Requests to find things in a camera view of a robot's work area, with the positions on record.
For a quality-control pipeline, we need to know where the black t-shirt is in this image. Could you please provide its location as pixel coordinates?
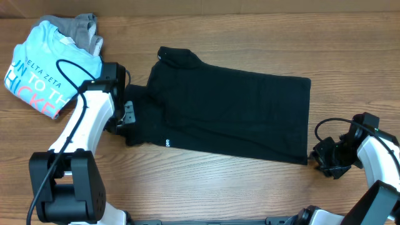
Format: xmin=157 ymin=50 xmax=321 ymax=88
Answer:
xmin=121 ymin=47 xmax=311 ymax=165

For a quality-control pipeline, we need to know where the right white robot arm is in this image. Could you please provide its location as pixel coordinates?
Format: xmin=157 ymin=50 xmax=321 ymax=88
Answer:
xmin=298 ymin=113 xmax=399 ymax=224

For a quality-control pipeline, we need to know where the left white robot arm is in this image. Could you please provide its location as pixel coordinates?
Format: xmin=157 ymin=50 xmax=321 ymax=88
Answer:
xmin=26 ymin=79 xmax=133 ymax=224

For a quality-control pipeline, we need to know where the light blue printed t-shirt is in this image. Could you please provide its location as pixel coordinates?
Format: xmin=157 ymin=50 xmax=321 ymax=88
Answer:
xmin=4 ymin=21 xmax=102 ymax=119

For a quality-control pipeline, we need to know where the grey folded t-shirt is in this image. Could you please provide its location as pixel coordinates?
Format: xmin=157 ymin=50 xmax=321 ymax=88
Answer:
xmin=31 ymin=13 xmax=104 ymax=56

